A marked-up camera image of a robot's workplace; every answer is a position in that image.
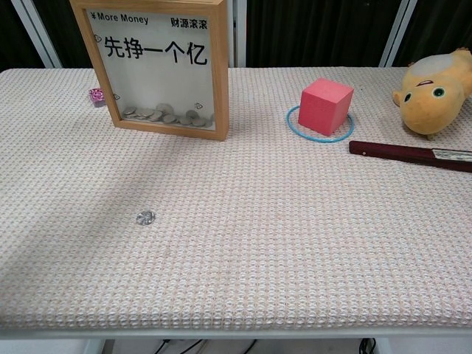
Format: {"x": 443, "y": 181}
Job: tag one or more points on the beige woven tablecloth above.
{"x": 258, "y": 239}

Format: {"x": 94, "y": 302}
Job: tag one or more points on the silver coin pile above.
{"x": 166, "y": 116}

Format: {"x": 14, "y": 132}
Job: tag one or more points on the red foam cube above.
{"x": 324, "y": 105}

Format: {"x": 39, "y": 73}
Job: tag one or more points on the dark red folded fan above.
{"x": 387, "y": 151}

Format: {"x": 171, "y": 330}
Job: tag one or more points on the small pink glitter object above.
{"x": 96, "y": 97}

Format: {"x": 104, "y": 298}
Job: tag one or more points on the black curtain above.
{"x": 62, "y": 33}
{"x": 11, "y": 37}
{"x": 313, "y": 33}
{"x": 442, "y": 26}

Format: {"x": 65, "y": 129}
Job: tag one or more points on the yellow plush toy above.
{"x": 427, "y": 110}

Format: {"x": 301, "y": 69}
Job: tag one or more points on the wooden frame coin bank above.
{"x": 220, "y": 92}

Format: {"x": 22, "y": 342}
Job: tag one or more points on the white frame post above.
{"x": 37, "y": 33}
{"x": 396, "y": 33}
{"x": 237, "y": 33}

